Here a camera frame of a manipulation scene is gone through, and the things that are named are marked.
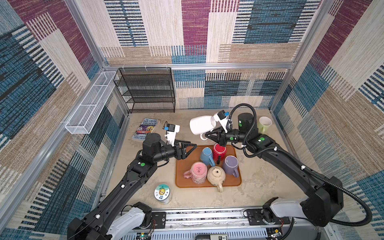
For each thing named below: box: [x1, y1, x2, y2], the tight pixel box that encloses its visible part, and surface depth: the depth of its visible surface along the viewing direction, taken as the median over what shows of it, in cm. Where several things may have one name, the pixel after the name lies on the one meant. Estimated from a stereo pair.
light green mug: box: [258, 116, 273, 135], surface depth 102 cm
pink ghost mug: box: [183, 161, 208, 185], surface depth 80 cm
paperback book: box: [131, 118, 159, 142], surface depth 110 cm
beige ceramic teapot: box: [207, 165, 226, 193], surface depth 81 cm
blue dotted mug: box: [201, 147, 216, 167], surface depth 87 cm
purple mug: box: [222, 155, 239, 178], surface depth 85 cm
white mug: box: [189, 115, 217, 141], surface depth 70 cm
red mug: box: [213, 143, 227, 164], surface depth 91 cm
